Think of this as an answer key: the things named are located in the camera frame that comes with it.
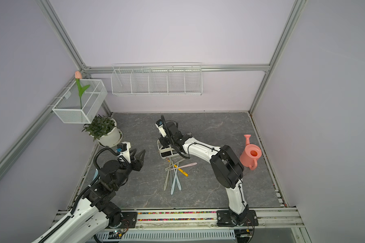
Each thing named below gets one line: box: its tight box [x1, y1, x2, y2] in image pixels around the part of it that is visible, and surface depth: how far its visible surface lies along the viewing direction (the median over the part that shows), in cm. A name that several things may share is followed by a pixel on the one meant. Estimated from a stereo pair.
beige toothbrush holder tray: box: [156, 139, 180, 159], surface depth 96 cm
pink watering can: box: [239, 134, 263, 171], surface depth 87 cm
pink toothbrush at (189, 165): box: [171, 162, 198, 171], surface depth 93 cm
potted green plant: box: [81, 114, 123, 148], surface depth 92 cm
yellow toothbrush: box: [173, 164, 190, 178], surface depth 91 cm
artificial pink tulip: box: [74, 70, 91, 110], surface depth 86 cm
